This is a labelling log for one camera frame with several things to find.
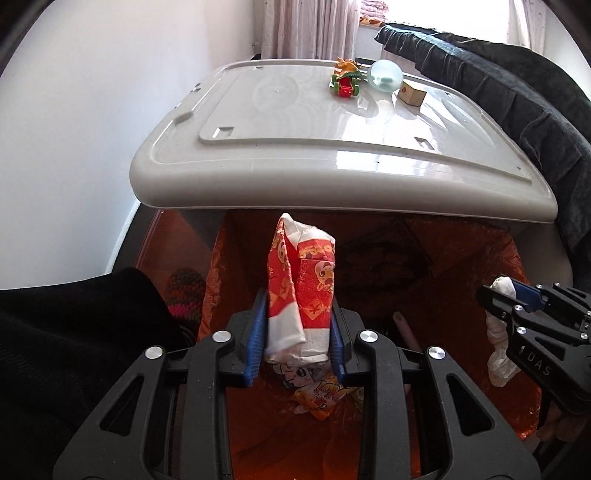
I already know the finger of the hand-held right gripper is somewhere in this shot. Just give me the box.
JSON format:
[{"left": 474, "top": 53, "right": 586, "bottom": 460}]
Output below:
[
  {"left": 510, "top": 280, "right": 591, "bottom": 325},
  {"left": 476, "top": 285, "right": 533, "bottom": 339}
]

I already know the multicoloured knit slipper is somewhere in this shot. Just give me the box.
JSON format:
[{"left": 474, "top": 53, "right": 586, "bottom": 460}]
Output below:
[{"left": 165, "top": 266, "right": 206, "bottom": 320}]

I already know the person's right hand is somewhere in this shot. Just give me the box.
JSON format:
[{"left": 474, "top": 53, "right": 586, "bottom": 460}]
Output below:
[{"left": 537, "top": 405, "right": 591, "bottom": 445}]

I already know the orange trash bag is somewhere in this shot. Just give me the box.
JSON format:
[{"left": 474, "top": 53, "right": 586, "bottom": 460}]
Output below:
[{"left": 137, "top": 209, "right": 544, "bottom": 480}]

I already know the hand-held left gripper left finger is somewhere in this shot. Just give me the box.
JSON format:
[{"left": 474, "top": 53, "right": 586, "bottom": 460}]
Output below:
[{"left": 53, "top": 288, "right": 269, "bottom": 480}]

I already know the red green toy car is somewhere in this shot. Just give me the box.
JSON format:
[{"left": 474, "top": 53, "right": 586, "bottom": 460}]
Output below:
[{"left": 329, "top": 56, "right": 366, "bottom": 99}]

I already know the dark bed blanket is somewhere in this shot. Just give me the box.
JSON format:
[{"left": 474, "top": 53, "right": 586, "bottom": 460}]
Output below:
[{"left": 373, "top": 23, "right": 591, "bottom": 269}]

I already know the white bed base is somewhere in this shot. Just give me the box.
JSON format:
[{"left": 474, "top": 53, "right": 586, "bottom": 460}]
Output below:
[{"left": 355, "top": 25, "right": 385, "bottom": 61}]

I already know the pink patterned curtain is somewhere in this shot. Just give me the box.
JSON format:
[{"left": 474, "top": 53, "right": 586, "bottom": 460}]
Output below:
[{"left": 260, "top": 0, "right": 361, "bottom": 61}]

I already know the cardboard tube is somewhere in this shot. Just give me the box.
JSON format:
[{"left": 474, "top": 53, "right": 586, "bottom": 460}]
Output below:
[{"left": 392, "top": 311, "right": 424, "bottom": 352}]

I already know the black clothing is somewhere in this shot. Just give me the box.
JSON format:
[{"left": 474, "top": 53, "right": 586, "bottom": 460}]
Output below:
[{"left": 0, "top": 267, "right": 195, "bottom": 480}]

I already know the white tissue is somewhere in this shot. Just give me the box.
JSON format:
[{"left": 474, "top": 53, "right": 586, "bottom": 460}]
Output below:
[{"left": 485, "top": 275, "right": 523, "bottom": 388}]

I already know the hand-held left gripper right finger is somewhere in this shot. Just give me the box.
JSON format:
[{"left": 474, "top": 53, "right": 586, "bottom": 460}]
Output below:
[{"left": 328, "top": 295, "right": 542, "bottom": 480}]

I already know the small brown cardboard box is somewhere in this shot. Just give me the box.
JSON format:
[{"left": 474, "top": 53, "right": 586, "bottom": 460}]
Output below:
[{"left": 399, "top": 82, "right": 427, "bottom": 107}]

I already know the grey plastic bin lid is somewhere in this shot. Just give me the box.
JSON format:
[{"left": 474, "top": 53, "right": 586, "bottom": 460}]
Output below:
[{"left": 130, "top": 58, "right": 576, "bottom": 297}]

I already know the pale green ball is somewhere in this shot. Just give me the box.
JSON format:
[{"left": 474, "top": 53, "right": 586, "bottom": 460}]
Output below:
[{"left": 366, "top": 59, "right": 404, "bottom": 92}]

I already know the red and white packet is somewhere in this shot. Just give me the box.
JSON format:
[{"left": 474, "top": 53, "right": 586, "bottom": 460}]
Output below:
[{"left": 263, "top": 212, "right": 337, "bottom": 366}]

